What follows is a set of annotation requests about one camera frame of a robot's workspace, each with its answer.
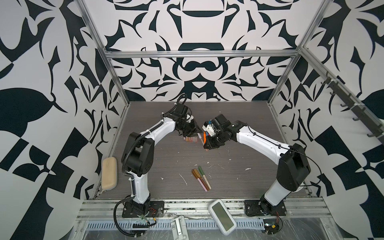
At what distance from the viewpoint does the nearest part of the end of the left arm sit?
756mm

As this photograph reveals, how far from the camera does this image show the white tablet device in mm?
673

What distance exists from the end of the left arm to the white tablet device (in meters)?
0.36
